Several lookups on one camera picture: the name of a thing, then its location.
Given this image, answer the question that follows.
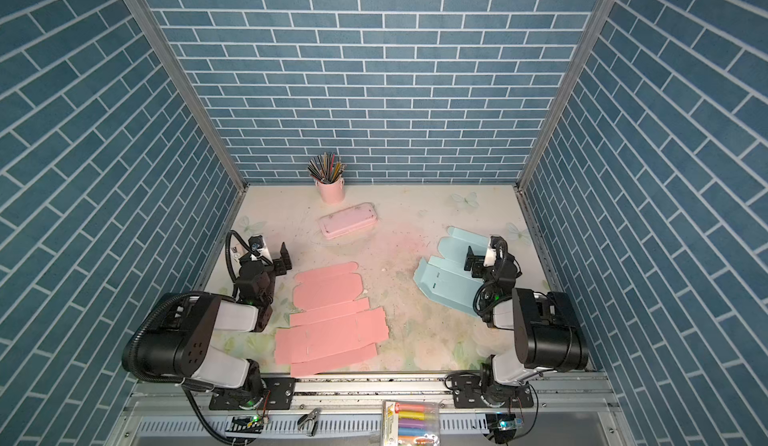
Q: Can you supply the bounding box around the black metal clip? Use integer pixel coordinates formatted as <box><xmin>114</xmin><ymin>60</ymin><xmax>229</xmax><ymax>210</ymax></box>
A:
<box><xmin>297</xmin><ymin>408</ymin><xmax>321</xmax><ymax>437</ymax></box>

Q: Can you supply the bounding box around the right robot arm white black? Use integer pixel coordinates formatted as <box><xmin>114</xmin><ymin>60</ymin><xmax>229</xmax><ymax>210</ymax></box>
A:
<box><xmin>464</xmin><ymin>237</ymin><xmax>589</xmax><ymax>406</ymax></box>

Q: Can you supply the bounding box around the right small circuit board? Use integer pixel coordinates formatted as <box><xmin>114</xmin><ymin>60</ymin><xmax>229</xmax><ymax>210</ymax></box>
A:
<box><xmin>484</xmin><ymin>413</ymin><xmax>519</xmax><ymax>445</ymax></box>

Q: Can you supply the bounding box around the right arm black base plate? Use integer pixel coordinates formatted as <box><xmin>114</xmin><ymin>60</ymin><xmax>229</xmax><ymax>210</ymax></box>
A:
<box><xmin>443</xmin><ymin>371</ymin><xmax>535</xmax><ymax>409</ymax></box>

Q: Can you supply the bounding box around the pink paper box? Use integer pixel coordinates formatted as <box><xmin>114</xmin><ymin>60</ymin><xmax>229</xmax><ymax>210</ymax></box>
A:
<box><xmin>274</xmin><ymin>261</ymin><xmax>389</xmax><ymax>377</ymax></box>

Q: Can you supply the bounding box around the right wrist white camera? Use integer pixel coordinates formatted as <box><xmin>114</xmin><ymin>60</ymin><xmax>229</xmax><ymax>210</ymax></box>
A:
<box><xmin>483</xmin><ymin>235</ymin><xmax>508</xmax><ymax>267</ymax></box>

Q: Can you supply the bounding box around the aluminium front rail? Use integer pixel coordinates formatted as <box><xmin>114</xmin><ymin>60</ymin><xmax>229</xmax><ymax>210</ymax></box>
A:
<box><xmin>124</xmin><ymin>371</ymin><xmax>620</xmax><ymax>417</ymax></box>

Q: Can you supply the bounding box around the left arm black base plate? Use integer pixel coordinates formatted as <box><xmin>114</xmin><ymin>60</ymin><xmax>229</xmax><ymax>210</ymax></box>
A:
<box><xmin>209</xmin><ymin>376</ymin><xmax>297</xmax><ymax>411</ymax></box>

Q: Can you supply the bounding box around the bundle of coloured pencils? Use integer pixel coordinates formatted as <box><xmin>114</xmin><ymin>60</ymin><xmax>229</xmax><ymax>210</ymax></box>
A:
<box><xmin>307</xmin><ymin>152</ymin><xmax>345</xmax><ymax>184</ymax></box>

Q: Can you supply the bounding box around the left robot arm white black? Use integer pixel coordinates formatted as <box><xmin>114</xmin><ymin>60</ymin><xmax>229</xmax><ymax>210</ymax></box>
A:
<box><xmin>121</xmin><ymin>236</ymin><xmax>292</xmax><ymax>407</ymax></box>

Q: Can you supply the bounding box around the pink pencil case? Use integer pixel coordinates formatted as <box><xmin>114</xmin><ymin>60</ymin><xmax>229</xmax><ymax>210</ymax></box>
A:
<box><xmin>318</xmin><ymin>202</ymin><xmax>378</xmax><ymax>239</ymax></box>

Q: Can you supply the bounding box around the wrist white camera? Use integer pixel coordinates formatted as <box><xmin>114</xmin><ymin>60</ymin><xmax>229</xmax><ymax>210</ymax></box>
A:
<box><xmin>483</xmin><ymin>235</ymin><xmax>508</xmax><ymax>267</ymax></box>
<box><xmin>248</xmin><ymin>235</ymin><xmax>271</xmax><ymax>259</ymax></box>

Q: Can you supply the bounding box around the pack of coloured markers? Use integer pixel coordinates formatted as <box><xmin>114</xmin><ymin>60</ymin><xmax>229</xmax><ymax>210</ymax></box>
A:
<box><xmin>380</xmin><ymin>401</ymin><xmax>441</xmax><ymax>446</ymax></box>

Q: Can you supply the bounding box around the small circuit board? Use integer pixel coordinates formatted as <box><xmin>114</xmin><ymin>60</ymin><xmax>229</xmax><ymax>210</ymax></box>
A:
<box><xmin>484</xmin><ymin>413</ymin><xmax>519</xmax><ymax>445</ymax></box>
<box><xmin>226</xmin><ymin>415</ymin><xmax>268</xmax><ymax>436</ymax></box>

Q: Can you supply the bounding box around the left small circuit board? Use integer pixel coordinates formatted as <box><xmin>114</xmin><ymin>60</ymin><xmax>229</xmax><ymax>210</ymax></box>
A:
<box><xmin>226</xmin><ymin>415</ymin><xmax>268</xmax><ymax>436</ymax></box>

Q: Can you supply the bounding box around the pink pencil cup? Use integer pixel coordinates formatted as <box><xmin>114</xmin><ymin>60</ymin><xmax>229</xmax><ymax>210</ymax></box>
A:
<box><xmin>315</xmin><ymin>177</ymin><xmax>345</xmax><ymax>204</ymax></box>

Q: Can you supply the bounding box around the light blue flat paper box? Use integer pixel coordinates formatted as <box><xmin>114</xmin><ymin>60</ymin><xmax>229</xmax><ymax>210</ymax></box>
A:
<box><xmin>413</xmin><ymin>226</ymin><xmax>490</xmax><ymax>316</ymax></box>

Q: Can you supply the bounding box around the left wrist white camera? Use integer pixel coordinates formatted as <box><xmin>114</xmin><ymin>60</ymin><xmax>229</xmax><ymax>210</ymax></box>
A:
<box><xmin>248</xmin><ymin>235</ymin><xmax>271</xmax><ymax>259</ymax></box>

